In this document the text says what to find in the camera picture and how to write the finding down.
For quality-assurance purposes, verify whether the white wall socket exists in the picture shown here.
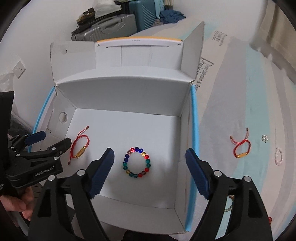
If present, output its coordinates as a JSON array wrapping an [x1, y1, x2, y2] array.
[[13, 60, 26, 79]]

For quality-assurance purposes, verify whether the grey suitcase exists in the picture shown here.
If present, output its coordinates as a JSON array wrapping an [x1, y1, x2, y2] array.
[[71, 14, 137, 42]]

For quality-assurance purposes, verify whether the white cardboard box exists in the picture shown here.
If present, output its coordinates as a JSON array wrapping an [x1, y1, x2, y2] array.
[[32, 19, 204, 235]]

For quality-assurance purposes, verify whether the beige window curtain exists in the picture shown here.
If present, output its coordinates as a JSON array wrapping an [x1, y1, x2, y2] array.
[[250, 1, 295, 82]]

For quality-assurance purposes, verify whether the brown wooden bead bracelet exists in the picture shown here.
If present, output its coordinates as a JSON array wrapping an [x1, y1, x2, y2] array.
[[223, 194, 235, 212]]

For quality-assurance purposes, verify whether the striped bed blanket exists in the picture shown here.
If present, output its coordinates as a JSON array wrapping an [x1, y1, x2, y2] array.
[[195, 24, 295, 238]]

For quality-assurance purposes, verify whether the pink bead bracelet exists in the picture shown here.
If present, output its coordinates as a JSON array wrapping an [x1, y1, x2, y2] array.
[[274, 146, 284, 166]]

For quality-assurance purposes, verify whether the dark blue clothes pile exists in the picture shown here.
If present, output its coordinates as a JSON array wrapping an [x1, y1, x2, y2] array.
[[159, 9, 186, 24]]

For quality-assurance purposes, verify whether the multicolour bead bracelet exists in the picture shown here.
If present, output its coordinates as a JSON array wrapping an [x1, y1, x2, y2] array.
[[122, 146, 152, 179]]

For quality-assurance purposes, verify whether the person's left hand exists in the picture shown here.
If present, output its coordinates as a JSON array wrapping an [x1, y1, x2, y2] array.
[[1, 187, 35, 221]]

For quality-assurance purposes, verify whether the teal suitcase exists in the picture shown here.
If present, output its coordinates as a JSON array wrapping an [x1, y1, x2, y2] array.
[[128, 0, 165, 32]]

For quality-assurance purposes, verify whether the red cord bracelet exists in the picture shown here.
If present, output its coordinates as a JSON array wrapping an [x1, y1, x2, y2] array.
[[67, 126, 90, 166], [229, 127, 251, 159]]

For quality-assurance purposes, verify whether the pearl earrings cluster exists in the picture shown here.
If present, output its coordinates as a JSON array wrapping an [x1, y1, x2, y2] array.
[[261, 135, 268, 143]]

